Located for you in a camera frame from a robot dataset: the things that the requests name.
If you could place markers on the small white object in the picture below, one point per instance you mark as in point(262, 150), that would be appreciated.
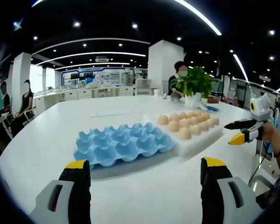
point(164, 96)

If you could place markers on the white chair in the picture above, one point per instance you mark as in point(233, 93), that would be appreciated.
point(29, 115)

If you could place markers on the white power strip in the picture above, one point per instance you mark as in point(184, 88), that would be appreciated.
point(114, 114)

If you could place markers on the person's right hand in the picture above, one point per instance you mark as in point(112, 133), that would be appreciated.
point(271, 135)

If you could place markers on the white chair frame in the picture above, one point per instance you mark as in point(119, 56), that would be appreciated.
point(263, 180)

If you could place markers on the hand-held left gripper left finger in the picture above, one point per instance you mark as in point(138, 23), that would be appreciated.
point(67, 210)

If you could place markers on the grey rounded object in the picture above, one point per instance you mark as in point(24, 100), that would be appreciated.
point(177, 96)

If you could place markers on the person's dark patterned clothing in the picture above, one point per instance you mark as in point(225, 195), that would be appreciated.
point(277, 193)

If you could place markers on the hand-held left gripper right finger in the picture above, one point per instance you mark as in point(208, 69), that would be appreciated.
point(235, 203)

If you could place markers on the small blue object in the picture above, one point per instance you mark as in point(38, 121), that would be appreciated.
point(212, 108)

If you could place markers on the brown box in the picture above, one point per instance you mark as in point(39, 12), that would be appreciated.
point(214, 100)

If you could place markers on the white foam egg holder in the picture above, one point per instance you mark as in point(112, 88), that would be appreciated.
point(200, 144)

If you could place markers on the blue egg tray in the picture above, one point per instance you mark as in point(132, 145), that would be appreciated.
point(112, 144)

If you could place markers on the green potted plant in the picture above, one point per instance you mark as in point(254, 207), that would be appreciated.
point(193, 81)

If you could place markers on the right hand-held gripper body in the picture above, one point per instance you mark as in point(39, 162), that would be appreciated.
point(261, 109)

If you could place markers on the cluster of brown eggs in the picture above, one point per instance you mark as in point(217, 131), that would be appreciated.
point(184, 133)

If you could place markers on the blue framed display wall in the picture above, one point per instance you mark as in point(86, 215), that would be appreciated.
point(95, 77)

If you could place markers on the white paper cup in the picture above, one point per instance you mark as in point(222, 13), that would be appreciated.
point(156, 93)

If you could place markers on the ceiling air conditioner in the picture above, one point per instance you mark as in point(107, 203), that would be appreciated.
point(102, 59)

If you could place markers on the white table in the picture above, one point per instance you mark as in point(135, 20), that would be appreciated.
point(144, 198)

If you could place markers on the grey mesh office chair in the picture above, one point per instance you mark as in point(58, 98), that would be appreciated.
point(143, 86)

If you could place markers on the white cabinet row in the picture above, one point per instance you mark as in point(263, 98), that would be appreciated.
point(84, 95)

